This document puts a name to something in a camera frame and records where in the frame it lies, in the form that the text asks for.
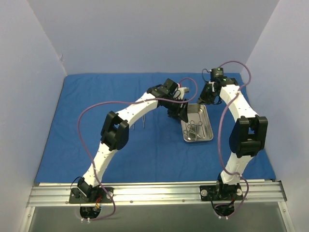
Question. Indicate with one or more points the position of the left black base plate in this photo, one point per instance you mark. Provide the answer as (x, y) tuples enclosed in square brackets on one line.
[(98, 195)]

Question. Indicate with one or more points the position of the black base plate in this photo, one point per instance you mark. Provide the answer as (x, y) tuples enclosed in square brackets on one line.
[(98, 195), (220, 193)]

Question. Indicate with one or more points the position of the aluminium front rail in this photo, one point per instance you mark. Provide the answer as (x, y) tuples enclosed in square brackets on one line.
[(164, 193)]

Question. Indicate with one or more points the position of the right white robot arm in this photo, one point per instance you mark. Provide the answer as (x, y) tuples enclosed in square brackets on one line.
[(248, 135)]

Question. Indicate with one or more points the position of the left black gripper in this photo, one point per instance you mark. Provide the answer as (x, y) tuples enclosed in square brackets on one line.
[(177, 111)]

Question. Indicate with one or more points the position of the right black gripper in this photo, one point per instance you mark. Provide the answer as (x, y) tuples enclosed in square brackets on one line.
[(205, 97)]

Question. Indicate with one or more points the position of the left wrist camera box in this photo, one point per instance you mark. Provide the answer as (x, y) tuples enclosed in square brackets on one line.
[(180, 93)]

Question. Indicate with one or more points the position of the steel instrument tray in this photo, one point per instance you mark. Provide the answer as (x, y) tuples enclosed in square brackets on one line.
[(198, 112)]

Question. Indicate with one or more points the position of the steel forceps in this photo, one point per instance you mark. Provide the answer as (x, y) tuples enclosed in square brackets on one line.
[(198, 125)]

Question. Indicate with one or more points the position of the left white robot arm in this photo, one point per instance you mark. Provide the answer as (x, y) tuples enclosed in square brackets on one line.
[(115, 130)]

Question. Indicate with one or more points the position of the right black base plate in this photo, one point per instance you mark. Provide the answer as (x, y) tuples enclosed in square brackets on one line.
[(220, 193)]

